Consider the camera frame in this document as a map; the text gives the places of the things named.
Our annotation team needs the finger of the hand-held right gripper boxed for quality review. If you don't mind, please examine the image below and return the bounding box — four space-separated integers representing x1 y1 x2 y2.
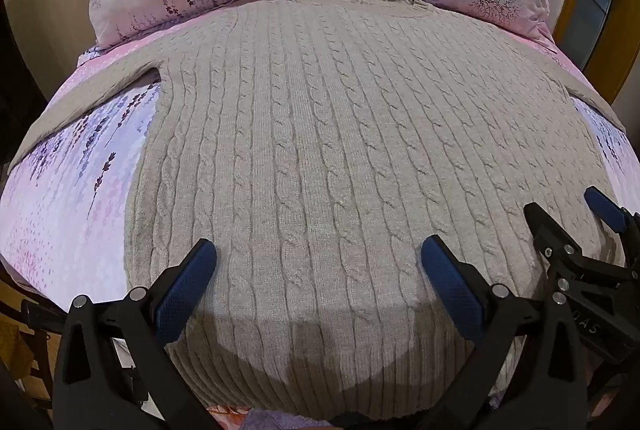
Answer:
584 186 640 238
523 202 583 261

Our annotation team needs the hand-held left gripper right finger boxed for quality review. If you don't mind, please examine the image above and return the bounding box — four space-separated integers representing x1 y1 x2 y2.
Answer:
420 235 591 430

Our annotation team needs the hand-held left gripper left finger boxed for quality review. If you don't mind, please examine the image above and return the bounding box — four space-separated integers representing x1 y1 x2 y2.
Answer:
52 237 218 430

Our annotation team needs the beige cable-knit sweater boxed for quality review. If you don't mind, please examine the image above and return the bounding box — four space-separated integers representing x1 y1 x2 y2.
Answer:
7 0 631 415

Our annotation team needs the pink floral bedsheet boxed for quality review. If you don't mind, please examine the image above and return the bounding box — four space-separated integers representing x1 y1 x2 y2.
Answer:
0 0 640 430

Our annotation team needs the brown wooden furniture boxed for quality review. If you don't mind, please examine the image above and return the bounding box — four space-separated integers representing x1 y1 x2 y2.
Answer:
0 255 66 416

